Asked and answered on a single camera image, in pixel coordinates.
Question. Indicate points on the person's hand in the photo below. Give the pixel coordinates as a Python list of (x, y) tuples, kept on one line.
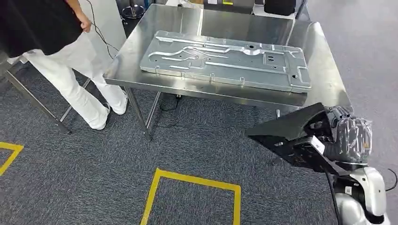
[(85, 24)]

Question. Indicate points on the black round stand base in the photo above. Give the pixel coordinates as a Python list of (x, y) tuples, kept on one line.
[(133, 12)]

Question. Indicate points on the person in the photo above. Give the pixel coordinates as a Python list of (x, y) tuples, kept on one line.
[(46, 31)]

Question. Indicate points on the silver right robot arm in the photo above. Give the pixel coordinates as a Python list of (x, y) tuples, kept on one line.
[(367, 192)]

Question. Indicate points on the stainless steel table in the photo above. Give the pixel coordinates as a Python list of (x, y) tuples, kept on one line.
[(149, 46)]

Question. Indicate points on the black plastic plate with cutouts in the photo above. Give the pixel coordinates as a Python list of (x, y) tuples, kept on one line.
[(289, 124)]

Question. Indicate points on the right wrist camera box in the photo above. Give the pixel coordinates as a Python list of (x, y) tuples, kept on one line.
[(318, 144)]

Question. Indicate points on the stamped grey metal panel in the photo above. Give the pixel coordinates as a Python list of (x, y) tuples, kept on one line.
[(224, 62)]

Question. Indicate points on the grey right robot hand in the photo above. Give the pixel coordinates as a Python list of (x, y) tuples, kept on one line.
[(354, 139)]

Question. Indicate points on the black box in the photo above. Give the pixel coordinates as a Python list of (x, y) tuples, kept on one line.
[(280, 6)]

